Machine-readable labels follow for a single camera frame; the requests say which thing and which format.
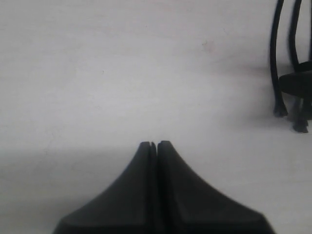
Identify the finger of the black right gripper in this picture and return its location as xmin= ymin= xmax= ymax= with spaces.
xmin=296 ymin=61 xmax=312 ymax=72
xmin=279 ymin=72 xmax=312 ymax=98

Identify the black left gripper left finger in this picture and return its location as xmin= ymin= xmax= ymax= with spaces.
xmin=54 ymin=142 xmax=156 ymax=234

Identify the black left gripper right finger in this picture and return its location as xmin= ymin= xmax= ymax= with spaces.
xmin=157 ymin=141 xmax=274 ymax=234

